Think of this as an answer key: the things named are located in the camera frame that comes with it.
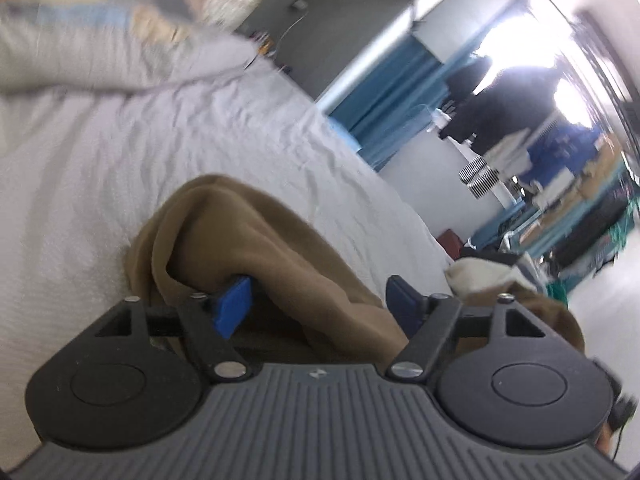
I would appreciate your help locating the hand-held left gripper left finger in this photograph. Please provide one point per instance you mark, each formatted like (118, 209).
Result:
(231, 305)

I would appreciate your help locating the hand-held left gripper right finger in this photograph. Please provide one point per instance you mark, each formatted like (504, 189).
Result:
(402, 305)

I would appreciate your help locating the brown fleece jacket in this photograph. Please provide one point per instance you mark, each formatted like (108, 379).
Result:
(280, 240)

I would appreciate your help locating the dark red object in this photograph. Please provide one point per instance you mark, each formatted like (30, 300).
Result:
(450, 242)

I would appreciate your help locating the white and blue striped sweater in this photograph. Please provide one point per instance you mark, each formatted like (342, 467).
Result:
(480, 275)

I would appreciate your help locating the green garment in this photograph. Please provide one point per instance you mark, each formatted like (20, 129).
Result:
(559, 291)

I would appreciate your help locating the bed with white sheet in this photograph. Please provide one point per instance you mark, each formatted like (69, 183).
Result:
(150, 150)

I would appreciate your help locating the blue curtain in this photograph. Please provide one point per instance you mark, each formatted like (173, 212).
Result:
(380, 105)

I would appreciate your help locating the black hanging coat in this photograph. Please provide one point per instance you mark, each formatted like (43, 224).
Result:
(480, 105)

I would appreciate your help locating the blue hanging jacket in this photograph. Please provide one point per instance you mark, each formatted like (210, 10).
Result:
(555, 145)

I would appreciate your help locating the small bedside clutter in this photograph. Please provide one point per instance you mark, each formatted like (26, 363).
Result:
(262, 45)

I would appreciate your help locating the wall socket plug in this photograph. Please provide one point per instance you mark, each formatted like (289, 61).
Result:
(299, 5)

